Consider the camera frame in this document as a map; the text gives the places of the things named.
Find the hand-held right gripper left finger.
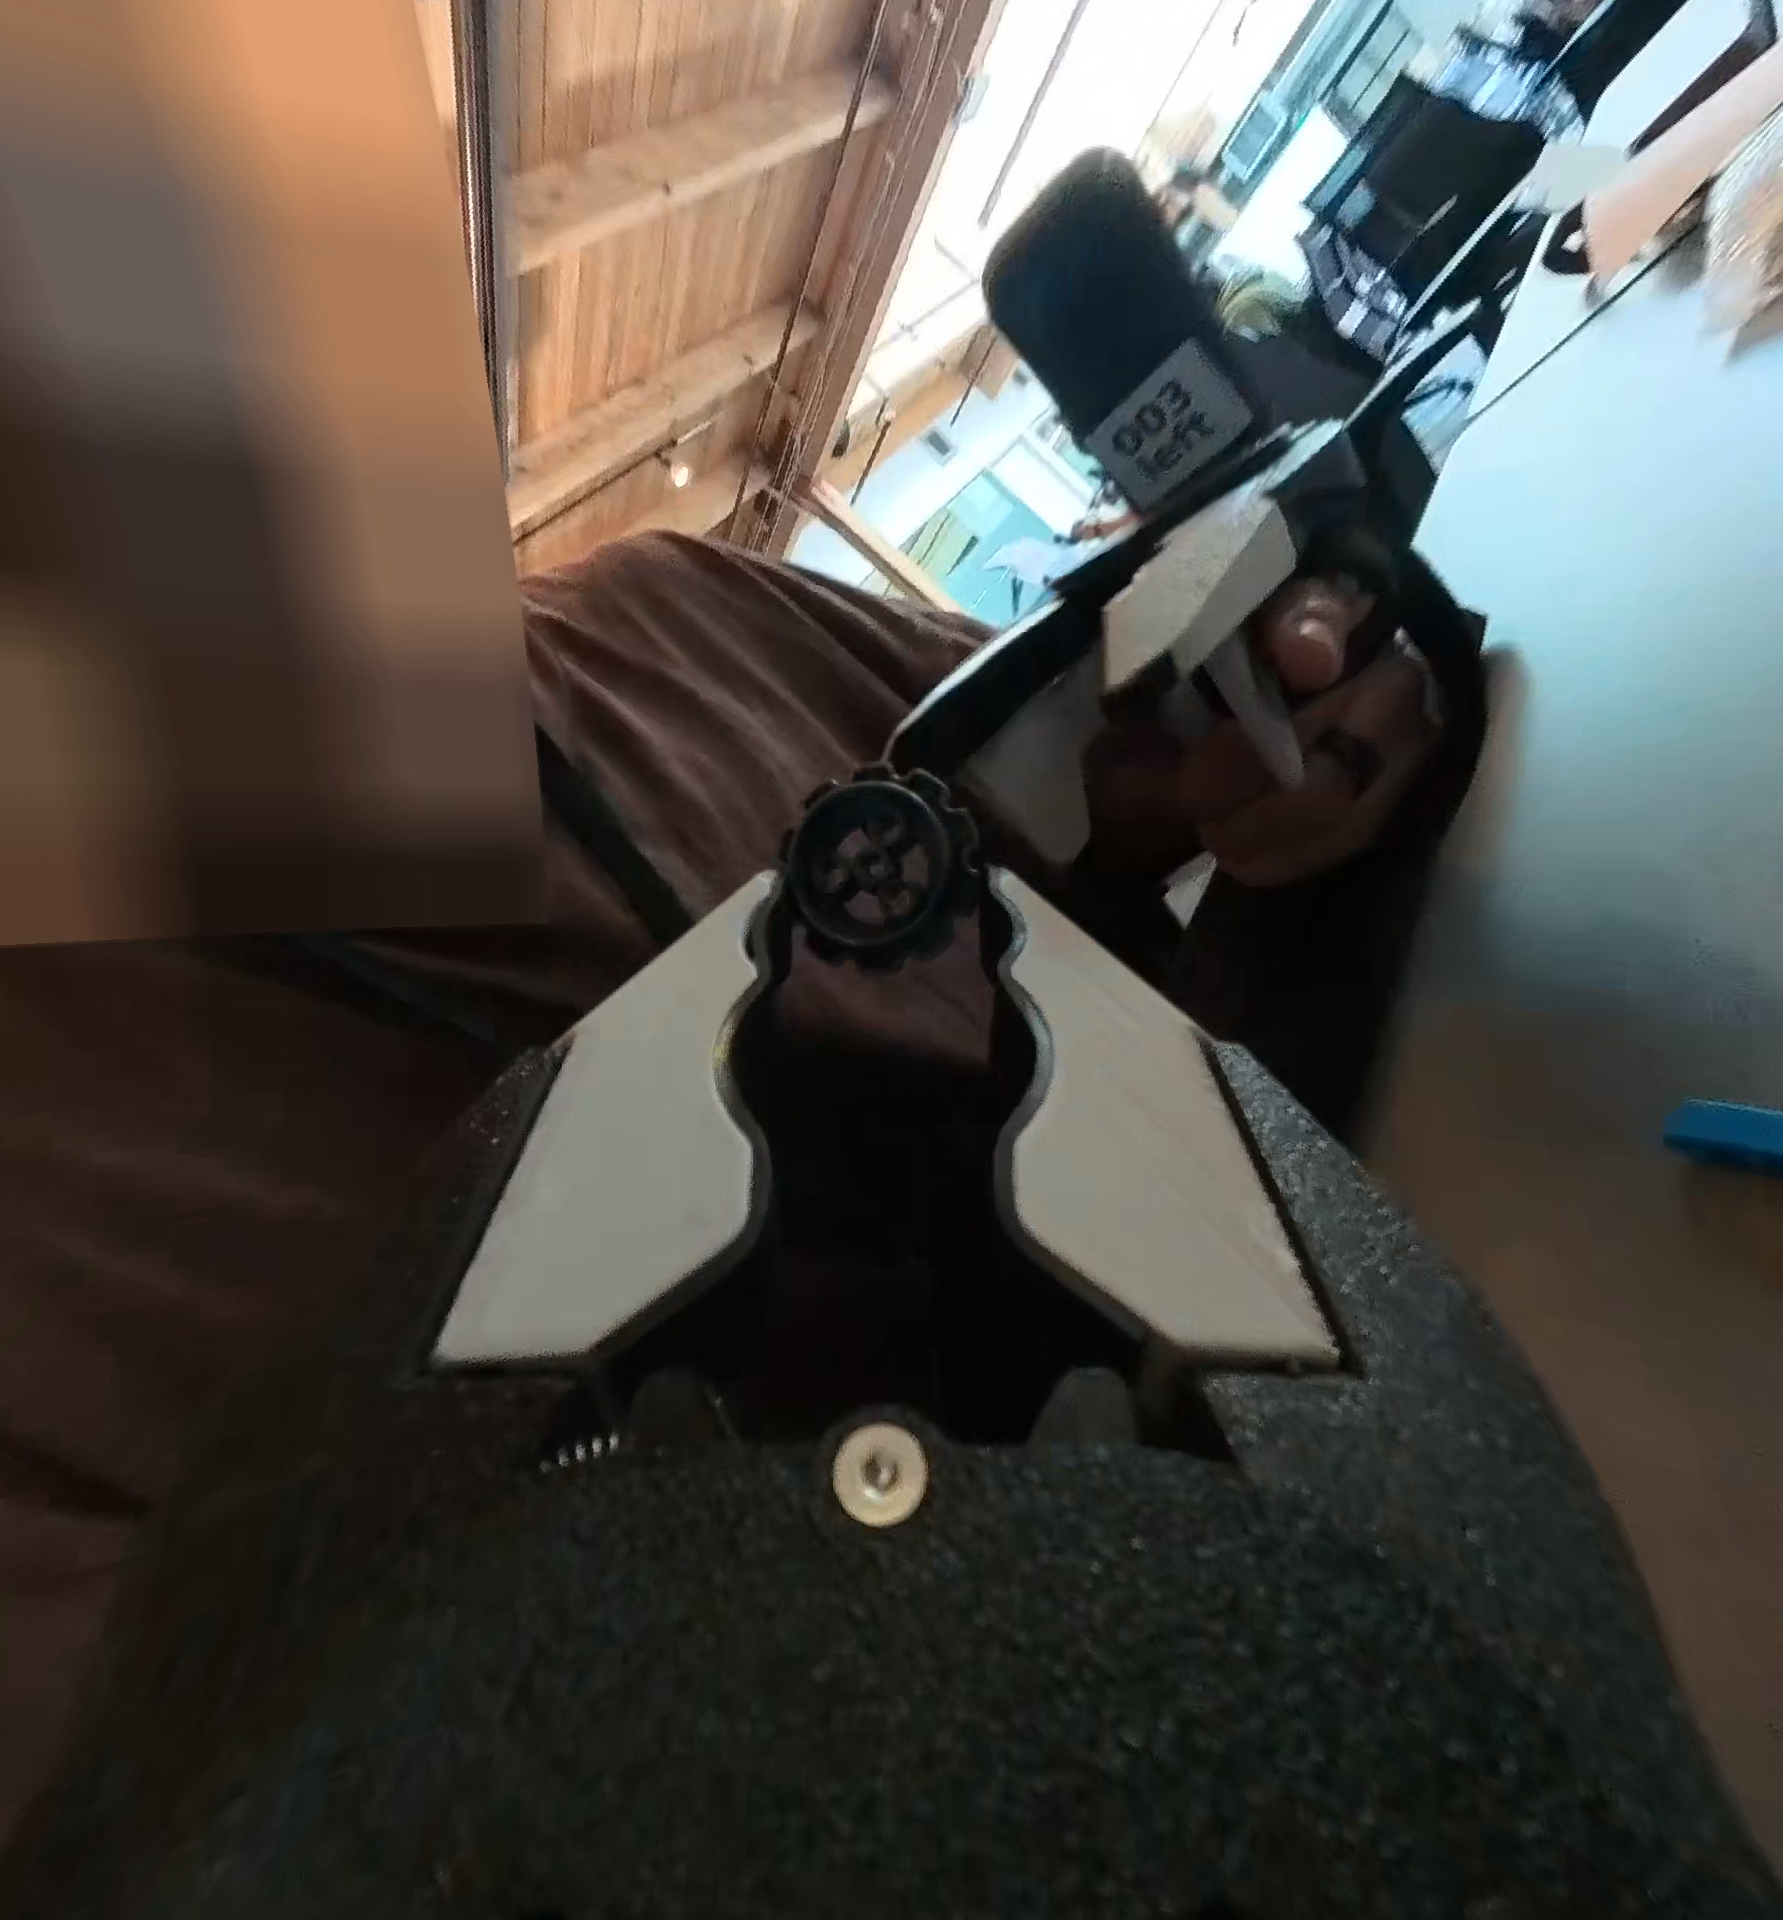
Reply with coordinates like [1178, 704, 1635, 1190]
[428, 873, 788, 1375]

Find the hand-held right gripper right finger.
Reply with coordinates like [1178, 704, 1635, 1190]
[985, 871, 1344, 1375]

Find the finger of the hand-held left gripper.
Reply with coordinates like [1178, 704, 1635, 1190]
[1057, 506, 1303, 692]
[886, 606, 1107, 873]

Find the black gear wheel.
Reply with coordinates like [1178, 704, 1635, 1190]
[781, 763, 997, 978]

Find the long blue perforated beam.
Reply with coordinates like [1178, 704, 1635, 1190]
[1664, 1100, 1783, 1196]

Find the person's left hand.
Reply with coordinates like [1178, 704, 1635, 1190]
[1188, 582, 1450, 891]

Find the person's brown clothing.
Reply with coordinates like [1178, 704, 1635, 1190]
[0, 529, 1224, 1517]

